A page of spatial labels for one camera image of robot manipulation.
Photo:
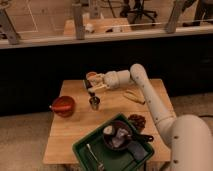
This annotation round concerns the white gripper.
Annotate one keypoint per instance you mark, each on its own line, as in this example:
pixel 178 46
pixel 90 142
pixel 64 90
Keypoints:
pixel 99 82

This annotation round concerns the black eraser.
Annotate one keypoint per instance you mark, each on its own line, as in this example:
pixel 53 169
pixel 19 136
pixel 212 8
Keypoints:
pixel 88 86

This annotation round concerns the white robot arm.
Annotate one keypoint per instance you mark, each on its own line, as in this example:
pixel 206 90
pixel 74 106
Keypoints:
pixel 188 137

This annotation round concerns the orange filled cup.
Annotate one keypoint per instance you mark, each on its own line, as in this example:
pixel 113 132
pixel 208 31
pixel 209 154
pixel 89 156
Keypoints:
pixel 90 74

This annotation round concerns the small metal cup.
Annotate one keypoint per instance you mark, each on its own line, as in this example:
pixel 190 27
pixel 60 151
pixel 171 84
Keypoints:
pixel 94 102

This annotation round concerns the yellow banana toy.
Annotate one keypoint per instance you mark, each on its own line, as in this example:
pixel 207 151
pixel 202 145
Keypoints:
pixel 133 97

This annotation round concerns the red bowl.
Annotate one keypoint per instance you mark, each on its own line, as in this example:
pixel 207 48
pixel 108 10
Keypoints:
pixel 64 101

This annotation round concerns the orange carrot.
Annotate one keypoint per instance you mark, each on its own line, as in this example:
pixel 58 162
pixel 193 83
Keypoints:
pixel 60 108

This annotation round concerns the dark frying pan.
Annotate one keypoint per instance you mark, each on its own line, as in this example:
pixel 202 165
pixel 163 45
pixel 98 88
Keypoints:
pixel 132 136

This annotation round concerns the crumpled white item in pan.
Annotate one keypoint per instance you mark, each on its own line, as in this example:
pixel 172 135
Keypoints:
pixel 117 136

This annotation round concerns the brown pinecone object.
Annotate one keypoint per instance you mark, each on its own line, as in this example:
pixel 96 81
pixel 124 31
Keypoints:
pixel 138 121

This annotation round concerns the wooden background table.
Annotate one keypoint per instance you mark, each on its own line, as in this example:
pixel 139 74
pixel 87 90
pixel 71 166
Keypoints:
pixel 99 25

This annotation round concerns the green plastic tray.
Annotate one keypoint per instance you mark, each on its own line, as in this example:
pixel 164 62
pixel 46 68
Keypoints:
pixel 112 160

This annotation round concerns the blue grey cloth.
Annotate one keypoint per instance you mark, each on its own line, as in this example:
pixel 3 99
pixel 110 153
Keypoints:
pixel 137 150

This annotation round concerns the black office chair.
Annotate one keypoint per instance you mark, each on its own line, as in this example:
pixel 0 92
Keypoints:
pixel 138 10

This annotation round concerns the metal fork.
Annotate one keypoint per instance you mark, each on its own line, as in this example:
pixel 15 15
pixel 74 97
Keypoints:
pixel 100 165

